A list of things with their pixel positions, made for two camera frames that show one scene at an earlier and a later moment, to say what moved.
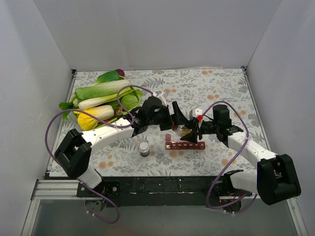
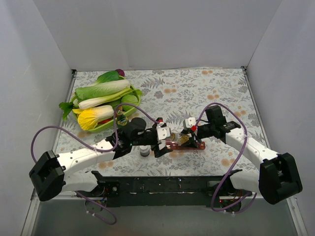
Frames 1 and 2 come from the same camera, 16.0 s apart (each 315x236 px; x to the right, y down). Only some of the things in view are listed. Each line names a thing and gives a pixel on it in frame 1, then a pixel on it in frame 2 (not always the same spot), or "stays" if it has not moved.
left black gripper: [169, 118] → [159, 143]
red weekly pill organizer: [183, 145] stays
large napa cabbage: [102, 87] stays
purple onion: [121, 72] stays
